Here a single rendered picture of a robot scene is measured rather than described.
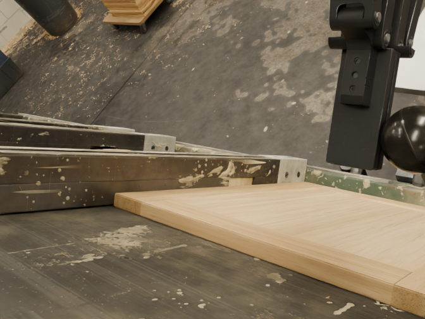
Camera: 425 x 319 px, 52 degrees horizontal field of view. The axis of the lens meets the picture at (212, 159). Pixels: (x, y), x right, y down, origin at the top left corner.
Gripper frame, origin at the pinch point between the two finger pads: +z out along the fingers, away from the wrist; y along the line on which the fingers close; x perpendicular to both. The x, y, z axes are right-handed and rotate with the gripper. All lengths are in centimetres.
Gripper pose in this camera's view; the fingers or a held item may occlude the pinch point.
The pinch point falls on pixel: (362, 109)
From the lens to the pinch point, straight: 27.9
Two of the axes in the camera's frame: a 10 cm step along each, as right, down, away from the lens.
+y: -6.3, -0.1, -7.7
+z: -1.3, 9.9, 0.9
